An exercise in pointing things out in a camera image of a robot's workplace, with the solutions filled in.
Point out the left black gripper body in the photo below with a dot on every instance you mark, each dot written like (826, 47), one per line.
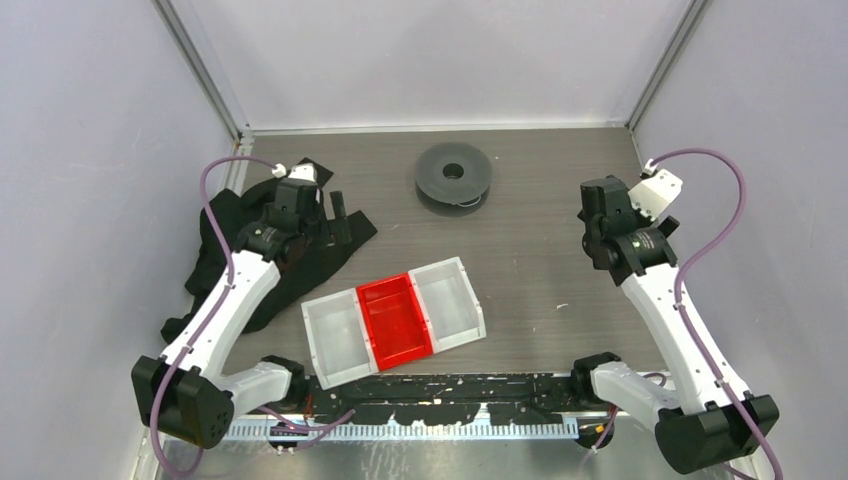
(317, 228)

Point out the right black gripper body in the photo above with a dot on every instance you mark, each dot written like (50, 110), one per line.
(641, 221)

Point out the dark grey cable spool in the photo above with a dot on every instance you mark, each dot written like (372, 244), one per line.
(453, 179)

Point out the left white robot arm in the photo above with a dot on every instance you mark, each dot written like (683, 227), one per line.
(183, 392)

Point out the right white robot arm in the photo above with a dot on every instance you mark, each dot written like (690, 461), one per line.
(710, 416)

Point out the black cloth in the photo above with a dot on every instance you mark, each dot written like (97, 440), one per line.
(228, 226)

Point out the red plastic bin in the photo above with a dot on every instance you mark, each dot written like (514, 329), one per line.
(395, 324)

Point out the left clear plastic bin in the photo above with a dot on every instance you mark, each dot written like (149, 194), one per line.
(338, 340)

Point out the clear plastic bin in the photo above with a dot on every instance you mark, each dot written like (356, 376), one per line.
(338, 340)
(452, 312)

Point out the right clear plastic bin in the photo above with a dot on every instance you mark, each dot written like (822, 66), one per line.
(452, 312)

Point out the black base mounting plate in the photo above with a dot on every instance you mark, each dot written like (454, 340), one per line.
(443, 399)

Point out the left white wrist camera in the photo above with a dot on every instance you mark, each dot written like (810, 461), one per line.
(303, 172)

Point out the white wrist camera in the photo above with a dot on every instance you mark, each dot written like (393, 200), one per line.
(657, 189)
(303, 172)

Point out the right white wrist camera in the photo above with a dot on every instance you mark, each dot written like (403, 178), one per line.
(657, 189)

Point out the aluminium front rail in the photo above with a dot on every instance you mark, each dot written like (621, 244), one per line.
(293, 428)

